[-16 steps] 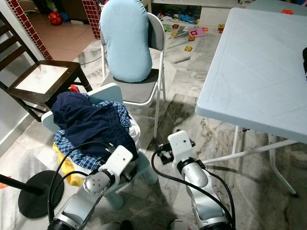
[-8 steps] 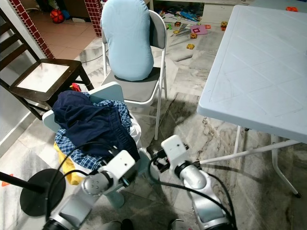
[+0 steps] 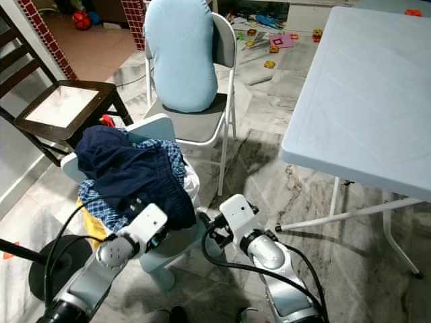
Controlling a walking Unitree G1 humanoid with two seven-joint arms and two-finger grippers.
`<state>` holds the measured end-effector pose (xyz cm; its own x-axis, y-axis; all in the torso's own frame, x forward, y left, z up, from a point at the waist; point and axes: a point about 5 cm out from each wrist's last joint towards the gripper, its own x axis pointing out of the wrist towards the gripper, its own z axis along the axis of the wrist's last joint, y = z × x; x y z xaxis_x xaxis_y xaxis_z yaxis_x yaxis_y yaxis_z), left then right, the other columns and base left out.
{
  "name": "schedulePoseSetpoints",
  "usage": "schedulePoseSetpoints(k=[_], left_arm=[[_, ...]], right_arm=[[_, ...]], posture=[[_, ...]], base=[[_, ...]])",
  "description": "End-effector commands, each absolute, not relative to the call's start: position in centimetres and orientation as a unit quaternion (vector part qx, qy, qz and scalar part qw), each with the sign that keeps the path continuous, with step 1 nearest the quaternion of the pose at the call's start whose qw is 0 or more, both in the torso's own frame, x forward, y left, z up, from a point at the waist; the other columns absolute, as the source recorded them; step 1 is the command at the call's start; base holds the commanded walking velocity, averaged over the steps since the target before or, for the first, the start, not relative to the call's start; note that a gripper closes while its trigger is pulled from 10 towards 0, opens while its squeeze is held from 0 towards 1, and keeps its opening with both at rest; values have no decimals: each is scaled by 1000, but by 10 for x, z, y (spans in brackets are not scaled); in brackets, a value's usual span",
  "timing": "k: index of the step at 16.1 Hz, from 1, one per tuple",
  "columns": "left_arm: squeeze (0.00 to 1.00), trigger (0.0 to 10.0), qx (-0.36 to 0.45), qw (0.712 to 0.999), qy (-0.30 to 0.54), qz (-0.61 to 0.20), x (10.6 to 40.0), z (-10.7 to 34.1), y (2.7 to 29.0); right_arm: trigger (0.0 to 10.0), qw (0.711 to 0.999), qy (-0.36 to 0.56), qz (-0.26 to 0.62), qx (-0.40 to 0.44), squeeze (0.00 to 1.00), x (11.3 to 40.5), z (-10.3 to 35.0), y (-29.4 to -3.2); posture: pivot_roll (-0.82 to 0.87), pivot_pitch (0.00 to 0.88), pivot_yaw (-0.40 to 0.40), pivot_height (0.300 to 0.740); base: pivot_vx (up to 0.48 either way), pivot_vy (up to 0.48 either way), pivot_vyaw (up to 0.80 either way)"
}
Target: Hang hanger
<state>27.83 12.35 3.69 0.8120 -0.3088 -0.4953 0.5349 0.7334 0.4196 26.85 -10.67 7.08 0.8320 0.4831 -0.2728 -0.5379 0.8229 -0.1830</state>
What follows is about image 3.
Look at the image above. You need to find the navy blue garment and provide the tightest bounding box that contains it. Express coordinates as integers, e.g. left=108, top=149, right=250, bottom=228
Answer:
left=75, top=125, right=198, bottom=233

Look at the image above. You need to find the white garment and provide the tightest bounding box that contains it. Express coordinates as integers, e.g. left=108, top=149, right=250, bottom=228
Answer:
left=180, top=158, right=204, bottom=203

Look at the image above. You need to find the grey folding chair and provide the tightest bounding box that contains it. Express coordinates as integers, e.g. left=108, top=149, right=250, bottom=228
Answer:
left=143, top=11, right=238, bottom=197

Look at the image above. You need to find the silver robot left leg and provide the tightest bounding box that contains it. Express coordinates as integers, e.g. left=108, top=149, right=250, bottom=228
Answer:
left=141, top=306, right=189, bottom=323

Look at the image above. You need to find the yellow garment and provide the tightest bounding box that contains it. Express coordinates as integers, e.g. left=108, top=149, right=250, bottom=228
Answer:
left=84, top=205, right=117, bottom=251

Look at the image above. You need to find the blue checked garment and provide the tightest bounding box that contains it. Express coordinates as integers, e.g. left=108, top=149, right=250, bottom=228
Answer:
left=77, top=138, right=191, bottom=235

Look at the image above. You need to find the black standing fan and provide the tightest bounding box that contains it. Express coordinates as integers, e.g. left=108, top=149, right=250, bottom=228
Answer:
left=0, top=234, right=94, bottom=303

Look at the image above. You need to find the light blue pillow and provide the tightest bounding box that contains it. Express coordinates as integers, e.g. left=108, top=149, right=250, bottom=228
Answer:
left=143, top=0, right=220, bottom=114

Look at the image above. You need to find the brown wooden chair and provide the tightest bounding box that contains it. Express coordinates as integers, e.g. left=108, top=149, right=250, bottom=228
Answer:
left=0, top=19, right=134, bottom=168

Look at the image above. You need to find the pink flat toy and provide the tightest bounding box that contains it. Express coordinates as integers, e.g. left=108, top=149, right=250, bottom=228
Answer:
left=269, top=34, right=296, bottom=49

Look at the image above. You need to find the white folding table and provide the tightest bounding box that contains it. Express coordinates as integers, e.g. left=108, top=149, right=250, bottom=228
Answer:
left=278, top=5, right=431, bottom=280

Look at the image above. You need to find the blue toy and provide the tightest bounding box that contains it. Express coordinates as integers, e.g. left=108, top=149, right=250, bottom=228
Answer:
left=246, top=12, right=285, bottom=32

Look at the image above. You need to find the red ball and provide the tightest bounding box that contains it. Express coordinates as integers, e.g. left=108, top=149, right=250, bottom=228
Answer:
left=72, top=9, right=94, bottom=32

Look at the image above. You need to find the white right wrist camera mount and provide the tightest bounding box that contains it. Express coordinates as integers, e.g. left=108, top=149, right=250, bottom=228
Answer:
left=217, top=194, right=261, bottom=246

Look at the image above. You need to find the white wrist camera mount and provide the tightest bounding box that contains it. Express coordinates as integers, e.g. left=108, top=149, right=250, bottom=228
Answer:
left=120, top=202, right=170, bottom=255
left=217, top=194, right=261, bottom=246

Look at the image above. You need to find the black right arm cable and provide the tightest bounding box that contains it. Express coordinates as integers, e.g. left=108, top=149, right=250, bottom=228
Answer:
left=283, top=242, right=329, bottom=310
left=201, top=229, right=329, bottom=322

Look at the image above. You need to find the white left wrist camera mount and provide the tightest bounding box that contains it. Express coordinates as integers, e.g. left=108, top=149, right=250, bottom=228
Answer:
left=120, top=202, right=170, bottom=255

